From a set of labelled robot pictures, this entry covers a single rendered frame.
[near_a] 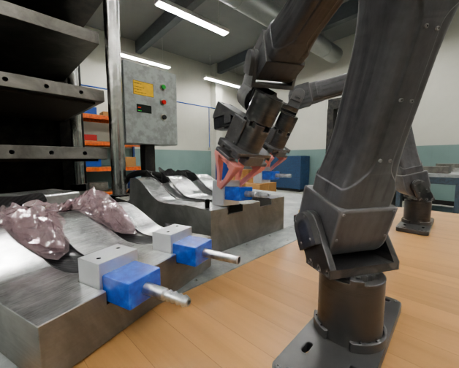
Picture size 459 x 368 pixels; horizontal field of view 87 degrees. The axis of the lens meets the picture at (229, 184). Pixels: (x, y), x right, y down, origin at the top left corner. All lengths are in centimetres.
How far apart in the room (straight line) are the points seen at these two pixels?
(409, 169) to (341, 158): 58
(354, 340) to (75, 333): 26
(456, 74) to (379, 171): 694
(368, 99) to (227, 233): 37
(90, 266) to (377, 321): 29
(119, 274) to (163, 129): 118
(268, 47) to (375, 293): 34
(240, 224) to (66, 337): 36
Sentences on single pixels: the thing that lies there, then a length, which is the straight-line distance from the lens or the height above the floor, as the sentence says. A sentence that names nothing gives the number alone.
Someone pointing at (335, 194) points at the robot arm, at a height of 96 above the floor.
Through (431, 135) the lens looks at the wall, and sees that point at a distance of 703.
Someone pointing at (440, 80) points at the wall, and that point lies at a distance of 720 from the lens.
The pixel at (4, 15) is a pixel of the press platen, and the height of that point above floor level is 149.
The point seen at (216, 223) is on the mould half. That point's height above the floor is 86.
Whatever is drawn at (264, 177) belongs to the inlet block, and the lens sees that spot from 80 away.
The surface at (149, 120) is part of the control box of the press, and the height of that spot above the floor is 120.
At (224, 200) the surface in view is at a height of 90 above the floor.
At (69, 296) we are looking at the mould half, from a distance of 30.
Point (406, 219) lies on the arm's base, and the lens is 86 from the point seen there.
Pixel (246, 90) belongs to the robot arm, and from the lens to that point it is 51.
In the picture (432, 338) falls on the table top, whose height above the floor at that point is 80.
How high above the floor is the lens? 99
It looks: 6 degrees down
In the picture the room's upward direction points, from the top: straight up
